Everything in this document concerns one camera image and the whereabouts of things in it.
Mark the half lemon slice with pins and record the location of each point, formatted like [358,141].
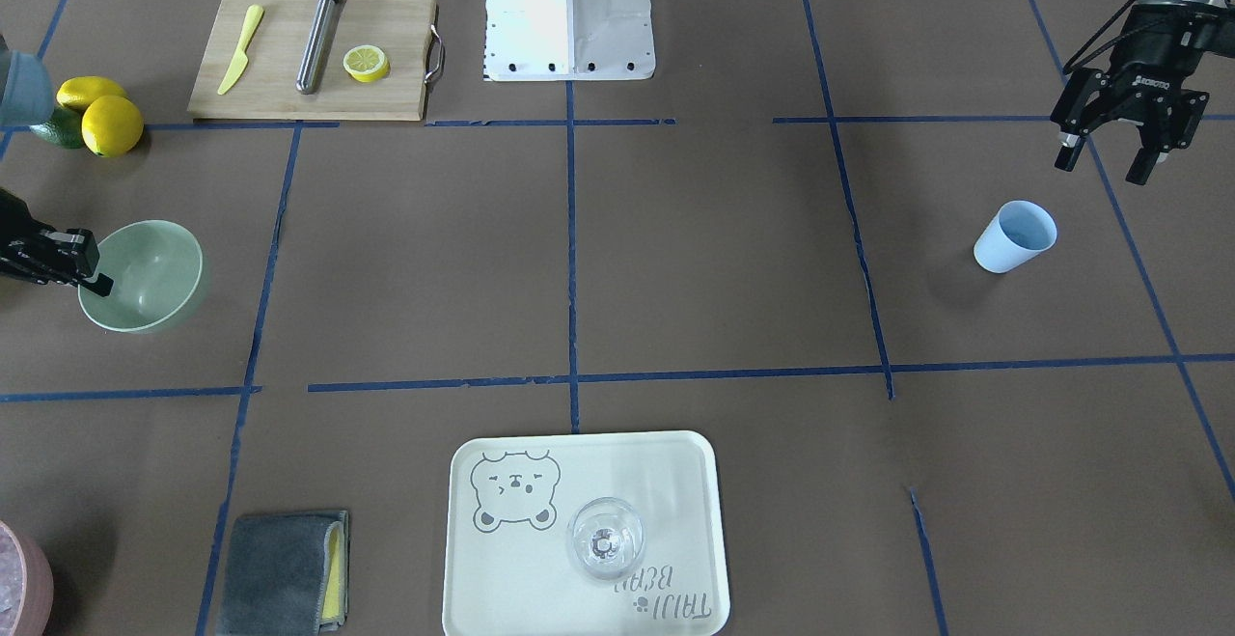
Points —
[366,63]

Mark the yellow lemon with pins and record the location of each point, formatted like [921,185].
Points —
[78,93]
[112,126]

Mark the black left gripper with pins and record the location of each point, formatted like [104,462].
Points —
[1161,65]

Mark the green lime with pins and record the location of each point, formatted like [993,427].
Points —
[62,128]

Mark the yellow plastic knife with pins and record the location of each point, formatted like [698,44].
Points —
[240,59]

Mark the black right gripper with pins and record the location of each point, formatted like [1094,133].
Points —
[37,252]

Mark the grey folded cloth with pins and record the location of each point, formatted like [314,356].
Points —
[287,574]

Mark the clear wine glass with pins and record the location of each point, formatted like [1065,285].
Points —
[607,539]

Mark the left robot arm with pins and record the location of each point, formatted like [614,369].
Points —
[1221,17]

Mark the green ceramic bowl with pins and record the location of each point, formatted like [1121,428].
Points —
[160,277]

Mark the light blue plastic cup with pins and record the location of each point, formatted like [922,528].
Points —
[1018,232]

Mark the pink bowl of ice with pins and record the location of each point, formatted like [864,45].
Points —
[27,585]

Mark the cream bear tray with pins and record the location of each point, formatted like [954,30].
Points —
[508,567]

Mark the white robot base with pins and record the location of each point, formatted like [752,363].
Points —
[568,40]

